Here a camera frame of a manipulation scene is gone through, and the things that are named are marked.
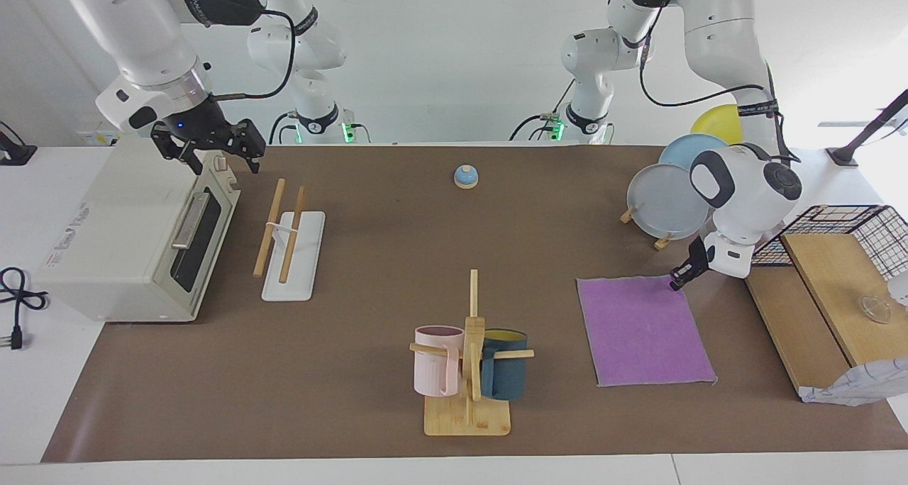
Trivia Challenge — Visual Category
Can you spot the grey plate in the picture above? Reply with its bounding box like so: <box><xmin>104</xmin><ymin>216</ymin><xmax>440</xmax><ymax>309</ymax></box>
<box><xmin>627</xmin><ymin>164</ymin><xmax>710</xmax><ymax>241</ymax></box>

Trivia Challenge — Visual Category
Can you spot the dark teal mug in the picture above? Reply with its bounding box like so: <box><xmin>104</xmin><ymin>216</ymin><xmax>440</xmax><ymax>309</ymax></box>
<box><xmin>480</xmin><ymin>329</ymin><xmax>529</xmax><ymax>401</ymax></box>

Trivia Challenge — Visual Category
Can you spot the yellow plate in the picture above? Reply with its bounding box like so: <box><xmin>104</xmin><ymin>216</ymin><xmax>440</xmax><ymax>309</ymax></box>
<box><xmin>691</xmin><ymin>104</ymin><xmax>746</xmax><ymax>145</ymax></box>

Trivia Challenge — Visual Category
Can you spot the black clamp mount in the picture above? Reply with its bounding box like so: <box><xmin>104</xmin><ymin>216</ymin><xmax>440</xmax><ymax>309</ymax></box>
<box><xmin>0</xmin><ymin>122</ymin><xmax>38</xmax><ymax>167</ymax></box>

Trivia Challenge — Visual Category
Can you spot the cream toaster oven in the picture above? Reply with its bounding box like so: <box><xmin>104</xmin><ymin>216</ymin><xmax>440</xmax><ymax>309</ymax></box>
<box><xmin>35</xmin><ymin>139</ymin><xmax>240</xmax><ymax>323</ymax></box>

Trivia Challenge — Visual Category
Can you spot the black wire basket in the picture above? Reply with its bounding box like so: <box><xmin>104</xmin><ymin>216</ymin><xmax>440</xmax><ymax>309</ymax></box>
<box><xmin>752</xmin><ymin>205</ymin><xmax>908</xmax><ymax>281</ymax></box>

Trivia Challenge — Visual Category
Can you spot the wooden plate rack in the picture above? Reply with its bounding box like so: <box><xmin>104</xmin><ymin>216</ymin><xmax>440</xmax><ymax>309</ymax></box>
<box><xmin>620</xmin><ymin>208</ymin><xmax>673</xmax><ymax>252</ymax></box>

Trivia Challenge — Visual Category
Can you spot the light blue plate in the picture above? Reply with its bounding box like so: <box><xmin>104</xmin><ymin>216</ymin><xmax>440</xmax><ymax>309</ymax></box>
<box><xmin>658</xmin><ymin>133</ymin><xmax>731</xmax><ymax>188</ymax></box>

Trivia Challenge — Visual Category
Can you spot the wooden mug tree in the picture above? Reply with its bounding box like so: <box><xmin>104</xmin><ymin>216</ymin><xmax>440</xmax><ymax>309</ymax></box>
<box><xmin>409</xmin><ymin>269</ymin><xmax>535</xmax><ymax>437</ymax></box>

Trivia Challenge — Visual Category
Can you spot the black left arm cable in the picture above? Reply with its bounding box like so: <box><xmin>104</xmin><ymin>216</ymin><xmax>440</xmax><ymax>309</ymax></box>
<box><xmin>637</xmin><ymin>10</ymin><xmax>781</xmax><ymax>110</ymax></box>

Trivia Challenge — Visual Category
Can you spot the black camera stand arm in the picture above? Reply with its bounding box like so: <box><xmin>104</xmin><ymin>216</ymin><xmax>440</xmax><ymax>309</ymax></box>
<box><xmin>826</xmin><ymin>89</ymin><xmax>908</xmax><ymax>167</ymax></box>

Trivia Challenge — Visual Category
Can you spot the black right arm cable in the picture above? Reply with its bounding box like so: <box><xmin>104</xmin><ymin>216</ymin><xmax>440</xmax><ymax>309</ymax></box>
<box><xmin>209</xmin><ymin>10</ymin><xmax>296</xmax><ymax>103</ymax></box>

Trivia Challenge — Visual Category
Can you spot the white base wooden towel rack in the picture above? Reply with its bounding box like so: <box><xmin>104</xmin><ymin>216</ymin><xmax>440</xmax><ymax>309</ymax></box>
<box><xmin>253</xmin><ymin>178</ymin><xmax>326</xmax><ymax>302</ymax></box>

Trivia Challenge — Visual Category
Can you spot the black power cable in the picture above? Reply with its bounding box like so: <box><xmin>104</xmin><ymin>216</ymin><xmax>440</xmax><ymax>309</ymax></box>
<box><xmin>0</xmin><ymin>267</ymin><xmax>49</xmax><ymax>351</ymax></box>

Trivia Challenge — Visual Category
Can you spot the brown table mat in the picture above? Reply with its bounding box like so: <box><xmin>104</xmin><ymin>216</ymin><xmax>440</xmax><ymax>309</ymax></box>
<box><xmin>40</xmin><ymin>145</ymin><xmax>908</xmax><ymax>463</ymax></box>

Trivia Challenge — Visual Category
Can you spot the small clear glass dish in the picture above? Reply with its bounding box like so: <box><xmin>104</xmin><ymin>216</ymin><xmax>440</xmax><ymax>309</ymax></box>
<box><xmin>858</xmin><ymin>295</ymin><xmax>893</xmax><ymax>324</ymax></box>

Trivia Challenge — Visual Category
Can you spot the pink mug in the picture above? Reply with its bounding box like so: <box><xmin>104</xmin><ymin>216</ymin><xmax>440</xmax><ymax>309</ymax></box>
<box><xmin>414</xmin><ymin>325</ymin><xmax>465</xmax><ymax>398</ymax></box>

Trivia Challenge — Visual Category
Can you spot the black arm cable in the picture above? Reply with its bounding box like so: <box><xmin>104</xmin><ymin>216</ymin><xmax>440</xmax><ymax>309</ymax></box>
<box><xmin>637</xmin><ymin>10</ymin><xmax>781</xmax><ymax>110</ymax></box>
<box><xmin>209</xmin><ymin>10</ymin><xmax>296</xmax><ymax>103</ymax></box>

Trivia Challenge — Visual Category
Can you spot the white patterned paper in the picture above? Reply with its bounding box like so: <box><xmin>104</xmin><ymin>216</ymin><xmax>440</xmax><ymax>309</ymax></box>
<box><xmin>800</xmin><ymin>357</ymin><xmax>908</xmax><ymax>406</ymax></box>

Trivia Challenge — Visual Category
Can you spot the white wall socket box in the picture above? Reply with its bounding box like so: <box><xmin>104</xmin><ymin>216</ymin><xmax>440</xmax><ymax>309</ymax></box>
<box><xmin>77</xmin><ymin>120</ymin><xmax>123</xmax><ymax>147</ymax></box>

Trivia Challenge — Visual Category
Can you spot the purple square towel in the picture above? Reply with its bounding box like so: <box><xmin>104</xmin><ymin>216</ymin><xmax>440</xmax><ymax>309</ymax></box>
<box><xmin>576</xmin><ymin>275</ymin><xmax>718</xmax><ymax>388</ymax></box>

